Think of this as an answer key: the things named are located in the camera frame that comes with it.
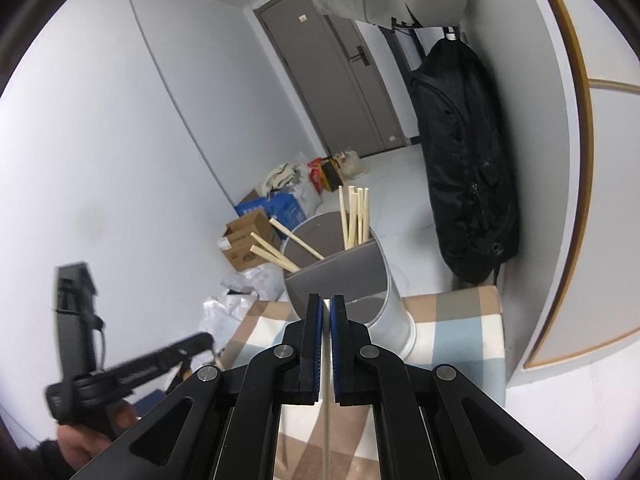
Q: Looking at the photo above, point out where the single wooden chopstick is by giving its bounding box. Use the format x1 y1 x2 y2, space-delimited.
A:
337 186 349 250

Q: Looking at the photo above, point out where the person left hand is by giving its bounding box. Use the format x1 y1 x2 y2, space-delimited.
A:
56 402 138 471

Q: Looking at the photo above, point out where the checkered tablecloth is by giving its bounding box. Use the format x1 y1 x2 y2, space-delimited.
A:
221 286 506 479

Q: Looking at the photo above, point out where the clear plastic bag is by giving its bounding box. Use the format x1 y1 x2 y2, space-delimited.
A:
200 294 259 354

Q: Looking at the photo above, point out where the white utensil holder cup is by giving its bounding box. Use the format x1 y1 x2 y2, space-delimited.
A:
283 211 416 359

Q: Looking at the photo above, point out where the brown cardboard box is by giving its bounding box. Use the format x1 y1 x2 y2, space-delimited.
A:
217 209 280 271

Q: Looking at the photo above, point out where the wooden chopstick in pile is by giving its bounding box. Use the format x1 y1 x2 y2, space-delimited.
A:
269 218 324 260

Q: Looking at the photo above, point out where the blue cardboard box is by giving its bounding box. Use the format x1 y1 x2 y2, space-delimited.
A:
234 190 307 231

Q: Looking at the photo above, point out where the cream cloth bag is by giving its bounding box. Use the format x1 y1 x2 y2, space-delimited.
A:
260 162 306 196

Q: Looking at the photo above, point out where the black backpack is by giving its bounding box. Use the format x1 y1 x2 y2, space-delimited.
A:
410 38 520 285

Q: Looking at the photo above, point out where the red yellow bag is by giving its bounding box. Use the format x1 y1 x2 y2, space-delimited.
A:
307 157 343 194

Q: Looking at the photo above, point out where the grey door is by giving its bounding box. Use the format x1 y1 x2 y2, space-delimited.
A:
257 0 406 157

